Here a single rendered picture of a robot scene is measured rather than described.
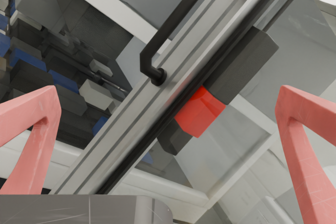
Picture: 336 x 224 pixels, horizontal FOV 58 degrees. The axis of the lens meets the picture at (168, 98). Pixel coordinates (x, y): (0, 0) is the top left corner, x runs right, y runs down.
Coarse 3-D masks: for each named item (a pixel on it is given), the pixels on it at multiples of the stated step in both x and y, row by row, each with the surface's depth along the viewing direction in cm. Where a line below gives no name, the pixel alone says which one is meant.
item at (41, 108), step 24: (24, 96) 11; (48, 96) 12; (0, 120) 9; (24, 120) 10; (48, 120) 12; (0, 144) 9; (48, 144) 12; (24, 168) 11; (0, 192) 11; (24, 192) 11; (0, 216) 5; (24, 216) 5; (48, 216) 5; (72, 216) 5; (96, 216) 5; (120, 216) 5; (144, 216) 5; (168, 216) 5
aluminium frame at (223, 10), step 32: (224, 0) 40; (256, 0) 37; (192, 32) 42; (224, 32) 38; (160, 64) 45; (192, 64) 39; (128, 96) 46; (160, 96) 41; (128, 128) 43; (96, 160) 45; (128, 160) 42; (64, 192) 48; (96, 192) 44
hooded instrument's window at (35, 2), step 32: (0, 0) 64; (32, 0) 67; (64, 0) 69; (0, 32) 68; (32, 32) 70; (64, 32) 73; (96, 32) 76; (128, 32) 80; (0, 64) 71; (32, 64) 74; (64, 64) 77; (96, 64) 81; (128, 64) 85; (0, 96) 75; (64, 96) 82; (96, 96) 86; (64, 128) 87; (96, 128) 92
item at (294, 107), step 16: (288, 96) 12; (304, 96) 11; (288, 112) 12; (304, 112) 10; (320, 112) 10; (288, 128) 12; (320, 128) 10; (288, 144) 12; (304, 144) 11; (288, 160) 12; (304, 160) 11; (304, 176) 11; (320, 176) 11; (304, 192) 11; (320, 192) 10; (304, 208) 11; (320, 208) 10
